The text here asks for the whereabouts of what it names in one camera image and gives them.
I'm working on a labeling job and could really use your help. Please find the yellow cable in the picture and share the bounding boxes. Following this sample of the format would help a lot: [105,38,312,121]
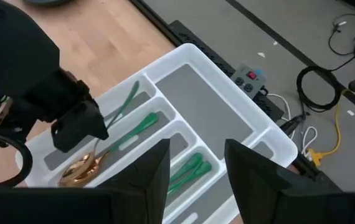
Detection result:
[307,74,355,167]

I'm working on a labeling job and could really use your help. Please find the thin black cable white connector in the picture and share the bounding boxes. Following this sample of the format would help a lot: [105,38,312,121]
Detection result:
[327,12,355,57]

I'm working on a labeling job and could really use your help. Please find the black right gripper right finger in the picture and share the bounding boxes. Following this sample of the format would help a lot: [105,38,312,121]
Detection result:
[223,138,353,224]

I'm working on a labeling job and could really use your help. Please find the white cutlery organizer tray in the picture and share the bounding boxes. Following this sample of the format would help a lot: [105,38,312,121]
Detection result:
[15,42,299,224]

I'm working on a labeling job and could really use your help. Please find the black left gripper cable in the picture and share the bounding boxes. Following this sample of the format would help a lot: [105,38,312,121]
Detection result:
[0,126,34,188]

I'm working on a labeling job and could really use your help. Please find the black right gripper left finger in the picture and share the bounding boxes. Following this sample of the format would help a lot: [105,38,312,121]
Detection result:
[98,138,171,224]

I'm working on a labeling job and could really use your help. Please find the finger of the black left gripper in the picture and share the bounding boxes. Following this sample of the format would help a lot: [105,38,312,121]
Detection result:
[51,100,109,153]

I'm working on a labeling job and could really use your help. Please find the grey power strip red switch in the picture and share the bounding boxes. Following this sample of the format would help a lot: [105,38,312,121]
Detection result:
[229,63,267,101]

